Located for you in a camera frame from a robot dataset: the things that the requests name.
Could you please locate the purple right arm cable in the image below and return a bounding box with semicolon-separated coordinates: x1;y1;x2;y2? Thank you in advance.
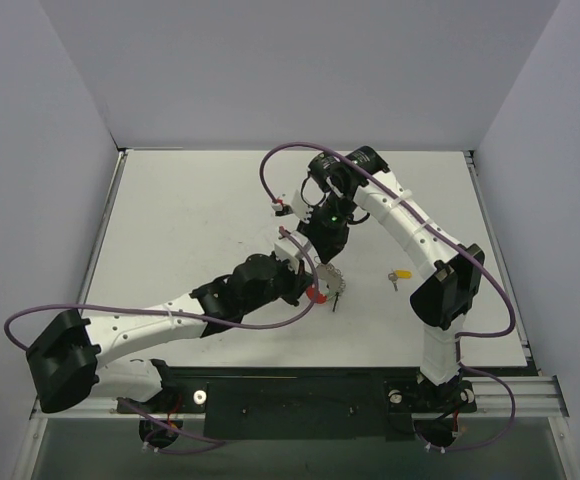
259;142;517;455

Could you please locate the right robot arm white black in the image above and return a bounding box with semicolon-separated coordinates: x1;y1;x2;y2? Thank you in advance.
292;146;485;410

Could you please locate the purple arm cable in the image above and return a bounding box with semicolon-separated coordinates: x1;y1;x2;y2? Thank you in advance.
3;230;321;455
259;142;517;455

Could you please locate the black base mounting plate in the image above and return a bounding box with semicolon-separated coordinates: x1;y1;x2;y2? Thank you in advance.
117;363;477;441

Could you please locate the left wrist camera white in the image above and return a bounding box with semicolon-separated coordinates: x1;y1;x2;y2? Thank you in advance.
274;227;311;273

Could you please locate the key with yellow tag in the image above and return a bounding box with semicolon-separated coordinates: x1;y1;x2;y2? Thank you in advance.
388;270;412;292

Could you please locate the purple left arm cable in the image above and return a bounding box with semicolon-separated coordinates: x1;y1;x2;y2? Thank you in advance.
3;230;321;455

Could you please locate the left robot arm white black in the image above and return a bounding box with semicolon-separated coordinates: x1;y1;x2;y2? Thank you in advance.
26;254;315;413

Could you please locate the keyring bunch with coloured tags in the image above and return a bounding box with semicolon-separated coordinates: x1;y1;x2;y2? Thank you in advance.
305;256;346;313

